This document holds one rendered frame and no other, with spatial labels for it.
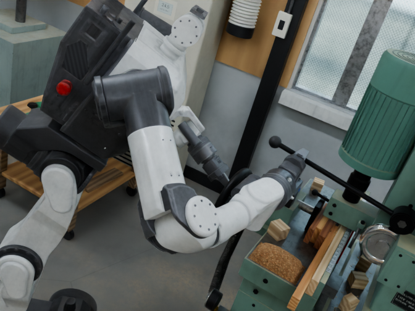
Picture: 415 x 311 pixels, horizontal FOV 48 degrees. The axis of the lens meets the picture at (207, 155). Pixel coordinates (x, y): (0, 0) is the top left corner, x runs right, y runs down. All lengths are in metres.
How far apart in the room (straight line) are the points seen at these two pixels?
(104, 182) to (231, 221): 1.76
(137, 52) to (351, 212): 0.76
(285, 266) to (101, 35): 0.72
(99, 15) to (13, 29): 2.03
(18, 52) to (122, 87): 2.08
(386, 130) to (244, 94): 1.71
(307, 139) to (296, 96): 0.28
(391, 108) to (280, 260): 0.48
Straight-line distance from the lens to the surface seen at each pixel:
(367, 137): 1.28
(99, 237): 2.58
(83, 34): 1.07
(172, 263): 2.52
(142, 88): 0.91
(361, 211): 1.41
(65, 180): 1.25
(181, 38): 1.09
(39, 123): 1.24
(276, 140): 1.27
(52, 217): 1.35
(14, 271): 1.48
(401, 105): 1.24
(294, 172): 1.19
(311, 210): 1.46
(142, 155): 0.87
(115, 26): 1.06
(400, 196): 1.33
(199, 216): 0.84
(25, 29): 3.13
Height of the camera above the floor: 1.68
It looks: 28 degrees down
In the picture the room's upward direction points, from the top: 17 degrees clockwise
